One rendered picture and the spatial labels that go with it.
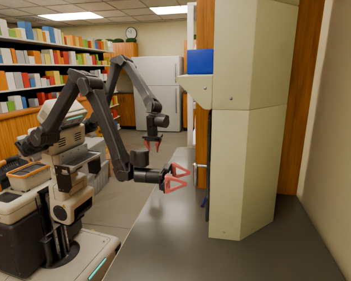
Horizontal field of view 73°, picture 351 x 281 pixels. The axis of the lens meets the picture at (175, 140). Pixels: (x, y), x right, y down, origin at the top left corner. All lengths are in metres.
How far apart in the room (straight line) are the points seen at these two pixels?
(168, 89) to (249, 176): 5.05
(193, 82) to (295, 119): 0.58
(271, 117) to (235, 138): 0.15
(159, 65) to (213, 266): 5.26
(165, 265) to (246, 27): 0.75
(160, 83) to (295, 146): 4.84
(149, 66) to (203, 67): 4.94
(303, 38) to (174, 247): 0.94
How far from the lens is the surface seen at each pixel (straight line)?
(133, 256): 0.89
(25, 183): 1.75
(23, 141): 1.36
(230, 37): 0.74
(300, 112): 1.17
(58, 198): 1.57
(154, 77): 5.83
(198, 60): 0.95
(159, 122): 1.21
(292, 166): 1.24
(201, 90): 0.74
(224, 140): 0.77
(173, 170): 0.94
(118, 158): 0.93
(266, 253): 0.92
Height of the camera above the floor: 1.53
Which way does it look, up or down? 17 degrees down
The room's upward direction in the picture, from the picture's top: 1 degrees counter-clockwise
